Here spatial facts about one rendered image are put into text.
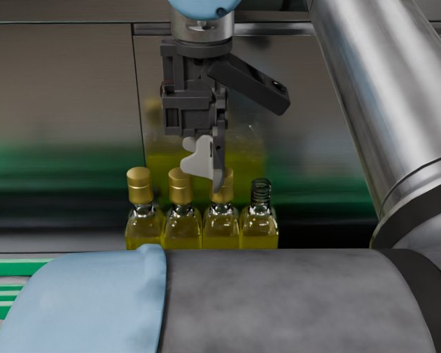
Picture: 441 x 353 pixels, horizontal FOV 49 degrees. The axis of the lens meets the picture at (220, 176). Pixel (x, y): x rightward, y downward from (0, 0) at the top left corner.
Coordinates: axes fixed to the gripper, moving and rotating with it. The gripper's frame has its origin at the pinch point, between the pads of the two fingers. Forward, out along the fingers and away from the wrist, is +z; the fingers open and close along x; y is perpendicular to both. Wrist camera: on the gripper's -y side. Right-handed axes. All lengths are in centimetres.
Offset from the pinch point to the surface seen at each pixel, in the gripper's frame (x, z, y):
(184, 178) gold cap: 1.7, -0.8, 5.0
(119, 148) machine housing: -14.8, 3.7, 17.2
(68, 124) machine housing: -14.7, -0.9, 25.1
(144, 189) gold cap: 1.6, 1.0, 10.7
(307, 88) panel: -11.9, -8.3, -13.6
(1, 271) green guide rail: -2.8, 20.9, 37.4
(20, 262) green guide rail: -2.9, 19.0, 33.7
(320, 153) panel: -11.9, 3.4, -16.8
